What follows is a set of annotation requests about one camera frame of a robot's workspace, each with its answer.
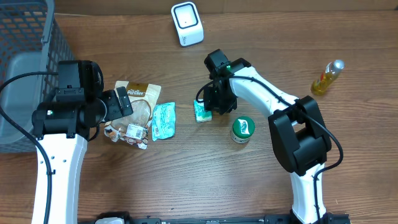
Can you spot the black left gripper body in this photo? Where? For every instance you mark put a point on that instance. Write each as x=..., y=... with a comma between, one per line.
x=114, y=110

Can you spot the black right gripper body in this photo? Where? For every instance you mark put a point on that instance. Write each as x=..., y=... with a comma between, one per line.
x=219, y=101

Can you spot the teal Kleenex tissue pack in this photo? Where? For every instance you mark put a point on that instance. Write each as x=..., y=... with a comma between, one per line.
x=201, y=114

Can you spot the beige brown snack packet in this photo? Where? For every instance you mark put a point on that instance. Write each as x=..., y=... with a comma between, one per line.
x=134, y=129

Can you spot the green lid jar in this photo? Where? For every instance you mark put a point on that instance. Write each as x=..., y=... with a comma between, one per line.
x=242, y=129

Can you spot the teal snack packet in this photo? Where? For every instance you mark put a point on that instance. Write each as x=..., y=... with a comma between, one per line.
x=163, y=121

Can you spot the silver capped amber bottle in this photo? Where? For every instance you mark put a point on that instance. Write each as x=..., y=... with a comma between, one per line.
x=331, y=73

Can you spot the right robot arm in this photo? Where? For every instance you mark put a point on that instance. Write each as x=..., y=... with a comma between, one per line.
x=299, y=139

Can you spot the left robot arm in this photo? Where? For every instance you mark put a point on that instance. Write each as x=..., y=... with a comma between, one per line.
x=62, y=127

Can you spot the white barcode scanner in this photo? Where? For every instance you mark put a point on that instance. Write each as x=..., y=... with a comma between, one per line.
x=187, y=23

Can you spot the grey plastic shopping basket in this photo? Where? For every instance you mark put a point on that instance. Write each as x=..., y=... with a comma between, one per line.
x=31, y=41

